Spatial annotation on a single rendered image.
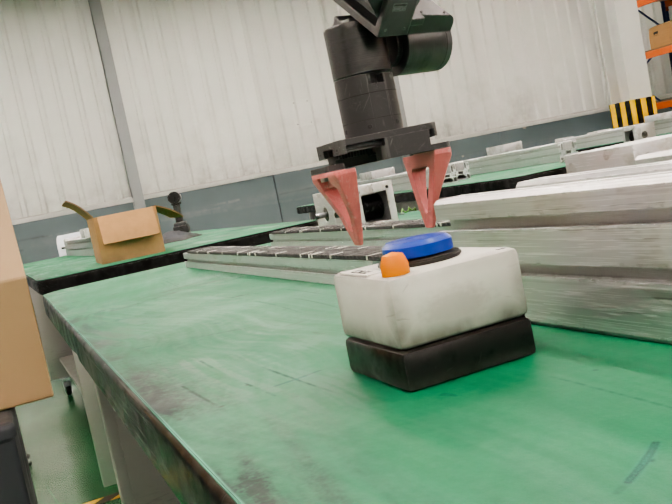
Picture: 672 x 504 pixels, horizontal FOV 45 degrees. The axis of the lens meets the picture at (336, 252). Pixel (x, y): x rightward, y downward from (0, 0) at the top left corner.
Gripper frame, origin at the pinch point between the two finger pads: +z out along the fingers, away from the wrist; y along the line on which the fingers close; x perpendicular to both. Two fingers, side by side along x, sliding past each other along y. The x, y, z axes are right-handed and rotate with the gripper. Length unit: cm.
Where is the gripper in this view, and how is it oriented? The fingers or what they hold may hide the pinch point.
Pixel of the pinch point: (393, 227)
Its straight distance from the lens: 79.4
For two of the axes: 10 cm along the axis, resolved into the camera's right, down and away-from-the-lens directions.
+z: 2.1, 9.7, 0.9
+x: -3.6, -0.1, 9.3
